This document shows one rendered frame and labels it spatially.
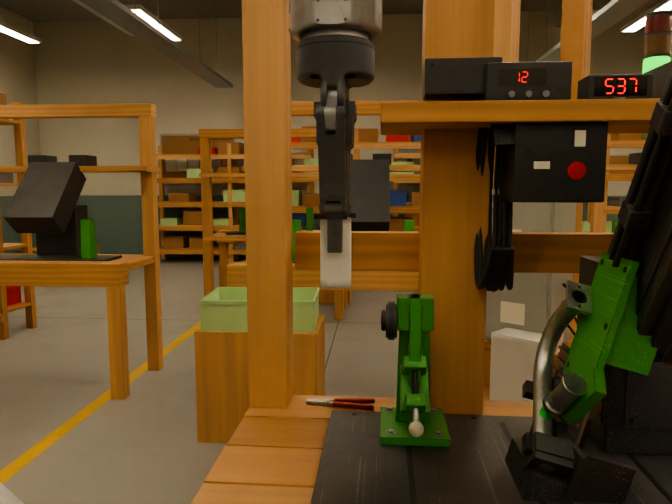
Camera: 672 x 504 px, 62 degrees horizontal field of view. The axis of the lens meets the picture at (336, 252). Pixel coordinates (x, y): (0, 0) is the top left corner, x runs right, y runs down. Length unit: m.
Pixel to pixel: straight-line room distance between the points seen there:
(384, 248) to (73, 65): 11.55
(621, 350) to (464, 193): 0.47
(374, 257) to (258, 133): 0.38
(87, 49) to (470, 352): 11.70
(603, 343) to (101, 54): 11.88
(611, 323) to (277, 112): 0.76
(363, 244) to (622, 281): 0.60
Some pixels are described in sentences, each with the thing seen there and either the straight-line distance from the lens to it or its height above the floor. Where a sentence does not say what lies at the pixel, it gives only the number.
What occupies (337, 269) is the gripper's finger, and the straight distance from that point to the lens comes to 0.56.
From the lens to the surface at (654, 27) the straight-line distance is 1.39.
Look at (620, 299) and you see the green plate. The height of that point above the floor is 1.22.
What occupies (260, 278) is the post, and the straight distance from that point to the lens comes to 1.26.
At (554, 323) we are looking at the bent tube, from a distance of 1.04.
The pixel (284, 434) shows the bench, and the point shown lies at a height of 0.88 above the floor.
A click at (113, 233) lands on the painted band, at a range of 12.12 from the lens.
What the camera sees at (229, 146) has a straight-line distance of 10.56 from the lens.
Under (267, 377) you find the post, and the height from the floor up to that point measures 0.95.
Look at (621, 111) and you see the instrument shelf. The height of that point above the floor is 1.52.
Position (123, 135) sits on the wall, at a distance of 12.01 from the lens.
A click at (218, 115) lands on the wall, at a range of 11.40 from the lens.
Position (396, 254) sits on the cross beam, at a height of 1.22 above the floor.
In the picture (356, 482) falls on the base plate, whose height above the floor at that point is 0.90.
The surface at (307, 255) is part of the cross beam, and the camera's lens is 1.32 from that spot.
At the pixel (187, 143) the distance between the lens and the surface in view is 11.50.
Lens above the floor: 1.38
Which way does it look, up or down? 6 degrees down
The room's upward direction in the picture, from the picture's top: straight up
